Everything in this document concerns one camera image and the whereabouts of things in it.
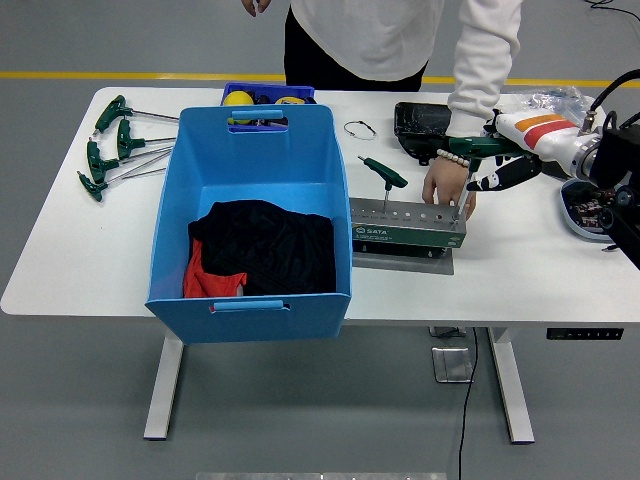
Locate orange cloth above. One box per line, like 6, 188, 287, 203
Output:
182, 238, 249, 300

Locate small green T-handle hex wrench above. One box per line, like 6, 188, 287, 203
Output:
357, 155, 409, 214

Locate large blue plastic storage box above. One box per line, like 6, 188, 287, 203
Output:
144, 104, 354, 346

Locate yellow ball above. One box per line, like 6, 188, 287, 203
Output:
223, 90, 256, 125

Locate person's left hand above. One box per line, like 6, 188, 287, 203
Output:
422, 157, 477, 221

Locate white table leg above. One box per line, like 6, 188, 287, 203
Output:
143, 335, 185, 441
487, 327, 536, 445

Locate large green T-handle hex wrench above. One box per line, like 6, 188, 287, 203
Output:
446, 134, 529, 224

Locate small dark blue bin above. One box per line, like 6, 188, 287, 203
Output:
220, 82, 317, 134

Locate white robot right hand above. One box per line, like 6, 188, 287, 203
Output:
465, 108, 584, 194

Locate black looped floor cable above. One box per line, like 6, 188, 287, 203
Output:
583, 0, 640, 24

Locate thin wire ring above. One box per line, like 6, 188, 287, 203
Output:
342, 120, 379, 142

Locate black rectangular tray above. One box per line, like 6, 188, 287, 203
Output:
393, 101, 454, 166

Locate person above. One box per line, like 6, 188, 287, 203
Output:
239, 0, 524, 221

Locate white bead bracelet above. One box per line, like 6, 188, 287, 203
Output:
436, 148, 472, 168

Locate black table control panel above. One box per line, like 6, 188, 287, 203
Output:
545, 327, 625, 341

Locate black cloth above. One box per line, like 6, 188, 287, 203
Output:
187, 199, 337, 297

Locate square metal floor plate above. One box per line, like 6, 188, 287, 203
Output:
431, 346, 475, 384

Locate light blue dish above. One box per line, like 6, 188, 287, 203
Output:
558, 178, 619, 243

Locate dark electronic parts pile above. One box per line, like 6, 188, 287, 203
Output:
569, 187, 609, 231

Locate green grey wrench holder rack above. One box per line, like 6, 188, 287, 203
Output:
348, 197, 468, 276

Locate clear plastic bag of parts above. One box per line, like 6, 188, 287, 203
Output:
504, 85, 599, 121

